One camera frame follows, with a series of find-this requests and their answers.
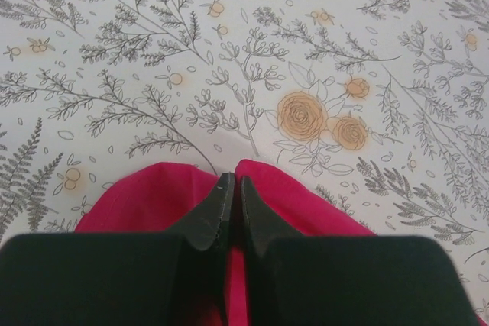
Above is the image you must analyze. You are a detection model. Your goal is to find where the pink t shirt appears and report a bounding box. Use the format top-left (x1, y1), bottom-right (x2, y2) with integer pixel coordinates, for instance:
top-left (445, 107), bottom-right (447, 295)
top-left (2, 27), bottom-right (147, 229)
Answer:
top-left (73, 158), bottom-right (379, 326)

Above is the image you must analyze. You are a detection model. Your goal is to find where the floral patterned table mat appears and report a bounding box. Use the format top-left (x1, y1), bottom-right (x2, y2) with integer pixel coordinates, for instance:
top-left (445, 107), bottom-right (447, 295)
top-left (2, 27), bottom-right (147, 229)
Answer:
top-left (1, 0), bottom-right (488, 320)

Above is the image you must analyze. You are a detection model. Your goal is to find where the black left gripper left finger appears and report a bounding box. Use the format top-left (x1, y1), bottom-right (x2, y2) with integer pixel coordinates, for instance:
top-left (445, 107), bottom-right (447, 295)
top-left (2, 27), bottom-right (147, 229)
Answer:
top-left (1, 173), bottom-right (235, 325)

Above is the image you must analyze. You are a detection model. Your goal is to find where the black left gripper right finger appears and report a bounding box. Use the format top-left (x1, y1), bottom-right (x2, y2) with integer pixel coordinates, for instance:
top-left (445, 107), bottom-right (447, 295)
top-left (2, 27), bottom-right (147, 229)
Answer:
top-left (241, 178), bottom-right (468, 325)

